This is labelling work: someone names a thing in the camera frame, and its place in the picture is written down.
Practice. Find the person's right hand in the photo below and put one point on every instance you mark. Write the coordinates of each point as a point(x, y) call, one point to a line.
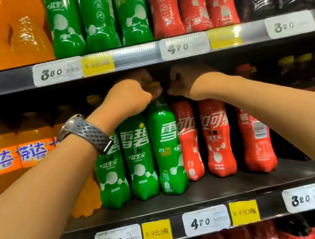
point(199, 81)

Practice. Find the person's left hand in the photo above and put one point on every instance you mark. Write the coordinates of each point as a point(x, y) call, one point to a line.
point(124, 99)

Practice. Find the black metal shelf rack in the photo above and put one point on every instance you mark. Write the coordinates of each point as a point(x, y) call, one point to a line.
point(259, 179)

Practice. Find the person's right forearm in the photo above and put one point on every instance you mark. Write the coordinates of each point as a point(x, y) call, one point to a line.
point(300, 119)

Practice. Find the person's left forearm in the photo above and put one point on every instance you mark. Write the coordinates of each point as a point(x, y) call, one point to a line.
point(27, 216)

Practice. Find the yellow price tag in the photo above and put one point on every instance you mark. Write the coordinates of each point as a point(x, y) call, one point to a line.
point(245, 213)
point(157, 232)
point(225, 37)
point(98, 64)

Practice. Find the grey perforated-band wristwatch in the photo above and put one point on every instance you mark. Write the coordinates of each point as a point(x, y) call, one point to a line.
point(91, 134)

